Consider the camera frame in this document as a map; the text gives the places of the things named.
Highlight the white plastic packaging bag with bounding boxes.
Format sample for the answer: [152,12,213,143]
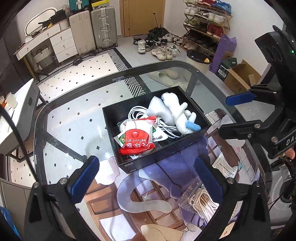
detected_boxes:
[212,153,238,179]

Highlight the bagged white cords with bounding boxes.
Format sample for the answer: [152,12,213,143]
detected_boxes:
[176,177,220,223]

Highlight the white plush toy keychain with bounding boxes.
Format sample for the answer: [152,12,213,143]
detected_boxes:
[162,92,201,135]

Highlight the white cable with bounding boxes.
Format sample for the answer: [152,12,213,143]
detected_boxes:
[127,105,183,139]

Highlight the red white balloon glue bag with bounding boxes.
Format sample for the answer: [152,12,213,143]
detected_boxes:
[119,116,156,155]

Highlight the green white snack packet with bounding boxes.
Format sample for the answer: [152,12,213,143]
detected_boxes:
[114,126,169,148]

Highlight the white foam piece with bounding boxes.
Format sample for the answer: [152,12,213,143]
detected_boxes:
[147,96,175,126]

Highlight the person's right hand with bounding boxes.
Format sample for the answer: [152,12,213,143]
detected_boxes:
[285,148,295,160]

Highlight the open cardboard box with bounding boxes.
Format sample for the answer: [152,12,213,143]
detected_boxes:
[224,60,261,94]

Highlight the grey cabinet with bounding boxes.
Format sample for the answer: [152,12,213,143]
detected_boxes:
[1,178,31,240]

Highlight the purple yoga mat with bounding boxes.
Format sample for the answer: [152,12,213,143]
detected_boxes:
[209,35,237,73]

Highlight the wooden shoe rack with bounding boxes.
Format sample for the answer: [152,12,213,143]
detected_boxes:
[182,1,232,56]

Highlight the anime print desk mat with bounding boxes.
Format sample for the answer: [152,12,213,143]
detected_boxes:
[84,109,260,240]

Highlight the pair of beige slippers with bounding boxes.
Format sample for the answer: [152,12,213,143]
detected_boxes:
[149,69,179,87]

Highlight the black cardboard box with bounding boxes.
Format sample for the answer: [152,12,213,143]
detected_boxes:
[102,86,211,173]

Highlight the grey white coffee table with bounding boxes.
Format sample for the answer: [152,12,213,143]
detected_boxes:
[1,79,47,163]

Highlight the white cup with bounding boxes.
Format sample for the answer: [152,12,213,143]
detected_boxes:
[5,92,18,109]

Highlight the wooden door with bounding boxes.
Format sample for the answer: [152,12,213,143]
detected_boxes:
[119,0,166,37]

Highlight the woven laundry basket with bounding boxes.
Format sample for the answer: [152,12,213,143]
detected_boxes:
[33,46,58,75]

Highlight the silver aluminium suitcase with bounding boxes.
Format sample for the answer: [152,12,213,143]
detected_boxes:
[90,6,118,52]

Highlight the white dresser desk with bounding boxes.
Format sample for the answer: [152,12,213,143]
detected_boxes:
[14,19,79,82]

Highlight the stack of shoe boxes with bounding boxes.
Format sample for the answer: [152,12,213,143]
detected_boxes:
[89,0,109,9]

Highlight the oval white mirror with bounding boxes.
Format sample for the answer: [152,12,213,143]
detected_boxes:
[24,7,58,36]

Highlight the beige suitcase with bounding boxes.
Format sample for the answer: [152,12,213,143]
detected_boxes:
[69,11,96,55]

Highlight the teal suitcase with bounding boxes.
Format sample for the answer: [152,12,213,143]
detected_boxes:
[69,0,89,11]

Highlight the black camera cable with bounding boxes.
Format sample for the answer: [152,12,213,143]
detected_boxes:
[0,105,40,183]

